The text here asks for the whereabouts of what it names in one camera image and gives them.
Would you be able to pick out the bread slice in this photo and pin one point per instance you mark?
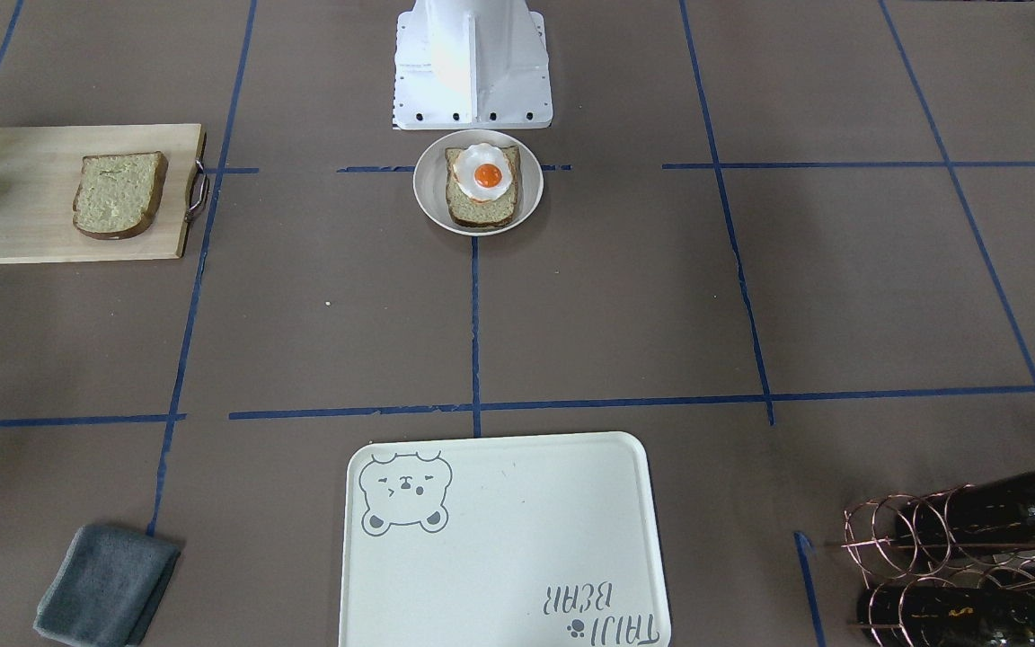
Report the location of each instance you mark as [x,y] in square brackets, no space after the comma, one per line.
[118,195]
[466,212]

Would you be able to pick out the white bear serving tray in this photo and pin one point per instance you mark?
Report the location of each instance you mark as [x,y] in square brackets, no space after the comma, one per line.
[545,540]

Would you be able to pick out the white round plate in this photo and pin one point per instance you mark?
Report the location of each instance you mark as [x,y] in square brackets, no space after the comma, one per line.
[430,180]

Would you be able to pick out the bread slice on plate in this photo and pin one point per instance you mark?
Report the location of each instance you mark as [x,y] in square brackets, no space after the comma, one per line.
[466,212]

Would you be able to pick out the fried egg toy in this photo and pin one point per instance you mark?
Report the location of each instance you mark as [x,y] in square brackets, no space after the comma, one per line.
[483,172]

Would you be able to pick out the wooden cutting board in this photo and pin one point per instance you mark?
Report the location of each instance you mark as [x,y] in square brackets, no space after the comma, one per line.
[40,170]

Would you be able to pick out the folded grey cloth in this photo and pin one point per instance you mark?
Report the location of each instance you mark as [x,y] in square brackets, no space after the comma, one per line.
[108,588]

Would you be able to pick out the dark wine bottle lower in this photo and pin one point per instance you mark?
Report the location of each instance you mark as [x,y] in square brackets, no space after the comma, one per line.
[926,615]

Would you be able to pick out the dark wine bottle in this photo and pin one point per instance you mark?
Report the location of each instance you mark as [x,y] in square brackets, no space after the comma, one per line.
[979,520]
[926,615]

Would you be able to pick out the dark wine bottle upper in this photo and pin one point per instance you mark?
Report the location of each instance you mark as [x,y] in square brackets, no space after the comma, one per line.
[979,520]

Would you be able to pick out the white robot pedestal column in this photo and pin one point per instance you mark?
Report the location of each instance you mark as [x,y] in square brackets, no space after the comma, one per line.
[471,65]

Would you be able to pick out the copper wire bottle rack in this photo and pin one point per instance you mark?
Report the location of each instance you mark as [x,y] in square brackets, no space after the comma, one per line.
[951,568]

